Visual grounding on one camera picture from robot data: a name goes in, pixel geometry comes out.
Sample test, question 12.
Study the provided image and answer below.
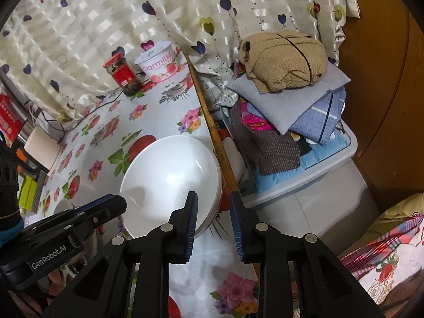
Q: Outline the plaid printed blanket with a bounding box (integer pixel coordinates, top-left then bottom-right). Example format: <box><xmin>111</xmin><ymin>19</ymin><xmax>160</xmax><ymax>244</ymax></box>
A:
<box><xmin>337</xmin><ymin>192</ymin><xmax>424</xmax><ymax>307</ymax></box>

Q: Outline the light blue cloth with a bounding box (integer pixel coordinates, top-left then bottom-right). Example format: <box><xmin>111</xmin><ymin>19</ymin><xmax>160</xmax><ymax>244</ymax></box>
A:
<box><xmin>254</xmin><ymin>135</ymin><xmax>350</xmax><ymax>193</ymax></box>

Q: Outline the wooden table edge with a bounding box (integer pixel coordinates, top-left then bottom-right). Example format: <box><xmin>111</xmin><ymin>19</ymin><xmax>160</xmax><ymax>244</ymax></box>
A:
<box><xmin>186</xmin><ymin>54</ymin><xmax>240</xmax><ymax>194</ymax></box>

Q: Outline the wooden wardrobe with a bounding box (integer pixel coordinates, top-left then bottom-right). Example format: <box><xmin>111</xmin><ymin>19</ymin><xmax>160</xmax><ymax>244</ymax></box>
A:
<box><xmin>336</xmin><ymin>0</ymin><xmax>424</xmax><ymax>213</ymax></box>

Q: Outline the blue grey striped garment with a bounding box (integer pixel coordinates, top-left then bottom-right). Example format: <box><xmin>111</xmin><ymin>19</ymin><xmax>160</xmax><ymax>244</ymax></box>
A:
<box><xmin>289</xmin><ymin>88</ymin><xmax>347</xmax><ymax>145</ymax></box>

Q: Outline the floral fruit print tablecloth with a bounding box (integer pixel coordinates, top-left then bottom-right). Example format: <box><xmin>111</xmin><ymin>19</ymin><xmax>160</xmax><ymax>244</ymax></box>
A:
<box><xmin>18</xmin><ymin>69</ymin><xmax>263</xmax><ymax>318</ymax></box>

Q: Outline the white plastic storage box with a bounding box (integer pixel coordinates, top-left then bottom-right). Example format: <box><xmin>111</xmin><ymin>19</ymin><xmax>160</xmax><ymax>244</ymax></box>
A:
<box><xmin>240</xmin><ymin>119</ymin><xmax>381</xmax><ymax>250</ymax></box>

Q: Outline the white electric kettle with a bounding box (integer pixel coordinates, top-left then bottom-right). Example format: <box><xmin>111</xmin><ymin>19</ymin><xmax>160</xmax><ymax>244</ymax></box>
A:
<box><xmin>24</xmin><ymin>127</ymin><xmax>59</xmax><ymax>170</ymax></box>

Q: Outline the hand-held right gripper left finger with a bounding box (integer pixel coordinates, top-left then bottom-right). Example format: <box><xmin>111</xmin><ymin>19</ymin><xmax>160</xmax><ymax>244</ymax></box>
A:
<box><xmin>41</xmin><ymin>190</ymin><xmax>199</xmax><ymax>318</ymax></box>

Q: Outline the white yogurt tub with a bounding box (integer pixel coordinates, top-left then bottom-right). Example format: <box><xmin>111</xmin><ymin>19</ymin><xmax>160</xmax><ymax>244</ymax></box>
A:
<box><xmin>134</xmin><ymin>41</ymin><xmax>182</xmax><ymax>83</ymax></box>

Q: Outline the cream curtain with heart print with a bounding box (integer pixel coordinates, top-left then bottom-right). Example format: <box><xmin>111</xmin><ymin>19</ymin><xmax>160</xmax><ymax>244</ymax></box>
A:
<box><xmin>0</xmin><ymin>0</ymin><xmax>362</xmax><ymax>125</ymax></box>

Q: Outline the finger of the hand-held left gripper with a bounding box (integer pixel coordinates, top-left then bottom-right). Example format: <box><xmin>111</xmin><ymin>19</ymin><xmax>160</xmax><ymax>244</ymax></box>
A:
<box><xmin>21</xmin><ymin>207</ymin><xmax>112</xmax><ymax>244</ymax></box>
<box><xmin>71</xmin><ymin>194</ymin><xmax>128</xmax><ymax>217</ymax></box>

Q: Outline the pink patterned cloth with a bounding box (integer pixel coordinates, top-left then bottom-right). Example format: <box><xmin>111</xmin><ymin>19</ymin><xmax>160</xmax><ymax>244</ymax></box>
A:
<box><xmin>239</xmin><ymin>100</ymin><xmax>276</xmax><ymax>134</ymax></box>

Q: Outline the tan knit sweater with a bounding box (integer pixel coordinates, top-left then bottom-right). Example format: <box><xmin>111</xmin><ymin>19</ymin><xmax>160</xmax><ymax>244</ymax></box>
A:
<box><xmin>238</xmin><ymin>29</ymin><xmax>327</xmax><ymax>93</ymax></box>

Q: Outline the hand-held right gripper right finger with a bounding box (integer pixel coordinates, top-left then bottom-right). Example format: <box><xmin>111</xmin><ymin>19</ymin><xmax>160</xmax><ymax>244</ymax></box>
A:
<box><xmin>229</xmin><ymin>192</ymin><xmax>387</xmax><ymax>318</ymax></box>

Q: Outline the glass jar with red label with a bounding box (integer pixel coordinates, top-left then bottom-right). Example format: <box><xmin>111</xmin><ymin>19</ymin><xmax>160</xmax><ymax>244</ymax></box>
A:
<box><xmin>103</xmin><ymin>53</ymin><xmax>144</xmax><ymax>97</ymax></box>

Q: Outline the brown checked garment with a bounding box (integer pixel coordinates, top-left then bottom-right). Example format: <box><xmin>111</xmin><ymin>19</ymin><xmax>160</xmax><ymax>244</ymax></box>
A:
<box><xmin>229</xmin><ymin>105</ymin><xmax>303</xmax><ymax>177</ymax></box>

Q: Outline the red package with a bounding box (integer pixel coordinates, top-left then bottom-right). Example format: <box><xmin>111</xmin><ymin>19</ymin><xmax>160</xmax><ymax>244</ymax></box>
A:
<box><xmin>0</xmin><ymin>93</ymin><xmax>28</xmax><ymax>148</ymax></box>

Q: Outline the grey folded cloth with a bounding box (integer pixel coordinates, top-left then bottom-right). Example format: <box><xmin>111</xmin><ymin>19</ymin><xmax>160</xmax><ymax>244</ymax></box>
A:
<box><xmin>227</xmin><ymin>62</ymin><xmax>352</xmax><ymax>136</ymax></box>

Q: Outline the black power cable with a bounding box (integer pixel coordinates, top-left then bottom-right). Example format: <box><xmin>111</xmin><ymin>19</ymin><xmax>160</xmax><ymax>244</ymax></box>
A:
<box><xmin>30</xmin><ymin>69</ymin><xmax>144</xmax><ymax>140</ymax></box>

